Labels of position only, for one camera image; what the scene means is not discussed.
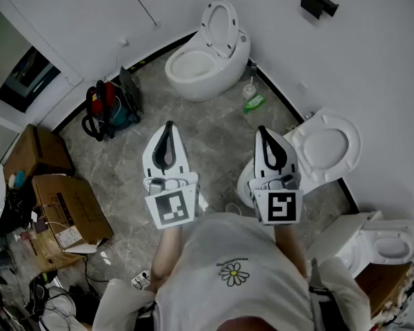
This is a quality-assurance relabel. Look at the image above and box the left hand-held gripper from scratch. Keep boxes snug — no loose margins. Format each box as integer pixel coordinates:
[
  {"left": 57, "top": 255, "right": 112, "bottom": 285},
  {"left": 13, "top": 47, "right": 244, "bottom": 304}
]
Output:
[{"left": 141, "top": 121, "right": 208, "bottom": 230}]

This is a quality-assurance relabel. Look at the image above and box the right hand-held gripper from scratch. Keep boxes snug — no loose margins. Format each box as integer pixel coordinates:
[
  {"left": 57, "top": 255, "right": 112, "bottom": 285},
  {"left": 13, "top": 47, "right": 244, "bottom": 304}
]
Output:
[{"left": 248, "top": 125, "right": 304, "bottom": 226}]

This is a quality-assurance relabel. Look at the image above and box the person's right forearm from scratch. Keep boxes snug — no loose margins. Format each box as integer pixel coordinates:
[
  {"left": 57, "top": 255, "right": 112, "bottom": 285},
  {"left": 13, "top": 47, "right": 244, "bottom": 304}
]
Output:
[{"left": 273, "top": 223, "right": 308, "bottom": 279}]

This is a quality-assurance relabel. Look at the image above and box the person's left forearm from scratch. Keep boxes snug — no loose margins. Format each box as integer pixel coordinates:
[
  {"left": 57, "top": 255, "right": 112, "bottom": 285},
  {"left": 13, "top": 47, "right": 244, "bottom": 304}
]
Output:
[{"left": 150, "top": 225, "right": 184, "bottom": 293}]

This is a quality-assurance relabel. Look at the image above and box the white toilet with square tank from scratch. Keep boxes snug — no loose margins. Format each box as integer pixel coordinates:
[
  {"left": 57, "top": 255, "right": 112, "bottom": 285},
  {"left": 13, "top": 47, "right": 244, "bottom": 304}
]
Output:
[{"left": 237, "top": 108, "right": 364, "bottom": 210}]

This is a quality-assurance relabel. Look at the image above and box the white toilet brush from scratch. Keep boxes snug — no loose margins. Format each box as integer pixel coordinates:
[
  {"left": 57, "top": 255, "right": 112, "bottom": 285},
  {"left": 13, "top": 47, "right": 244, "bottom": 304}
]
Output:
[{"left": 241, "top": 75, "right": 257, "bottom": 100}]

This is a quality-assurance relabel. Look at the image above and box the white oval toilet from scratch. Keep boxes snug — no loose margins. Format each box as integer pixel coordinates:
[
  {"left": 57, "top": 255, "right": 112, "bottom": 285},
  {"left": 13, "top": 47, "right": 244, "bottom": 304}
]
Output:
[{"left": 164, "top": 0, "right": 252, "bottom": 103}]

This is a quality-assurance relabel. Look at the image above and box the white toilet with grey lid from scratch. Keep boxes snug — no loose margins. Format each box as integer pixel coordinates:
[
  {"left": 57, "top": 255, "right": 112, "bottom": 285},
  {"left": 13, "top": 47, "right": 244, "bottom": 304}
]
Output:
[{"left": 306, "top": 210, "right": 414, "bottom": 279}]

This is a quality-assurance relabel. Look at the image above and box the green bottle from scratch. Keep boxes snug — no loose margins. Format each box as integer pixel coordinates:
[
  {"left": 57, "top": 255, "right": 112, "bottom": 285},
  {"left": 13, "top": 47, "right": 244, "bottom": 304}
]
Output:
[{"left": 243, "top": 94, "right": 266, "bottom": 114}]

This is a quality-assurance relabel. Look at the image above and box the dark grey panel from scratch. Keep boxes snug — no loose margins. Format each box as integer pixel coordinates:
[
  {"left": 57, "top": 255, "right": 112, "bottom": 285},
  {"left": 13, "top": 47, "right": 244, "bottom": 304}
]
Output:
[{"left": 119, "top": 66, "right": 144, "bottom": 114}]

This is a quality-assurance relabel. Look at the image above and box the red vacuum cleaner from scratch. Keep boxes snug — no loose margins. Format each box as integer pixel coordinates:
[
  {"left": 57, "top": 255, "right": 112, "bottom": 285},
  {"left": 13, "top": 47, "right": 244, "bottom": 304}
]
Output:
[{"left": 81, "top": 79, "right": 141, "bottom": 142}]

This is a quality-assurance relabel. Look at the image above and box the open labelled cardboard box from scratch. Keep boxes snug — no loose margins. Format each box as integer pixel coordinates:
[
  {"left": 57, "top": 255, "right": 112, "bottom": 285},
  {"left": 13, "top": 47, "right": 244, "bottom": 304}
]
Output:
[{"left": 31, "top": 173, "right": 115, "bottom": 255}]

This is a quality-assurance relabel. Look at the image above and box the white power strip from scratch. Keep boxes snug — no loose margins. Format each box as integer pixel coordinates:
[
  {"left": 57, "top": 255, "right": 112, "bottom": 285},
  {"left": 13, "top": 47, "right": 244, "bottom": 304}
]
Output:
[{"left": 130, "top": 270, "right": 151, "bottom": 291}]

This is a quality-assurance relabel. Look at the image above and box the closed brown cardboard box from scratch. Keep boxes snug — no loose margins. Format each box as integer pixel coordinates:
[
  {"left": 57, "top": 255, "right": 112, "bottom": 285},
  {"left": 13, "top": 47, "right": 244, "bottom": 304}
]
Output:
[{"left": 3, "top": 123, "right": 76, "bottom": 183}]

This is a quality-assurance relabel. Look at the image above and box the person's white daisy print shirt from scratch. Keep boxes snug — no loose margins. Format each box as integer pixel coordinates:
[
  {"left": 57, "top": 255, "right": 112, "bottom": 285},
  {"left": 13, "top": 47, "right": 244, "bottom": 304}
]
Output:
[{"left": 92, "top": 212, "right": 373, "bottom": 331}]

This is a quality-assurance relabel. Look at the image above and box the dark framed window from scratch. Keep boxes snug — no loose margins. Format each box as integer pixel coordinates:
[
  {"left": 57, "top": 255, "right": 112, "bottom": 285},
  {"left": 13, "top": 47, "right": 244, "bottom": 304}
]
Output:
[{"left": 0, "top": 46, "right": 62, "bottom": 114}]

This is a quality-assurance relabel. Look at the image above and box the dark brown cardboard box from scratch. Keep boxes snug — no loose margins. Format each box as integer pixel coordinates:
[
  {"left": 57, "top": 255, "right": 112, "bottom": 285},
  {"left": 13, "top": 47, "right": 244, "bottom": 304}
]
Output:
[{"left": 354, "top": 261, "right": 414, "bottom": 319}]

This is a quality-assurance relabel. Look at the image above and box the black wall shelf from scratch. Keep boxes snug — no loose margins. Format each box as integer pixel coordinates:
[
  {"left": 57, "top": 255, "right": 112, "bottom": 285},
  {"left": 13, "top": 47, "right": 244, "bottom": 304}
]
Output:
[{"left": 300, "top": 0, "right": 340, "bottom": 21}]

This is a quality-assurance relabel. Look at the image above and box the black cable tangle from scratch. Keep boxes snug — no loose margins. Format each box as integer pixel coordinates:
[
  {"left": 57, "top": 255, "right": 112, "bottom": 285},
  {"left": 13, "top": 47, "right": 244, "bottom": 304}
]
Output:
[{"left": 6, "top": 253, "right": 101, "bottom": 327}]

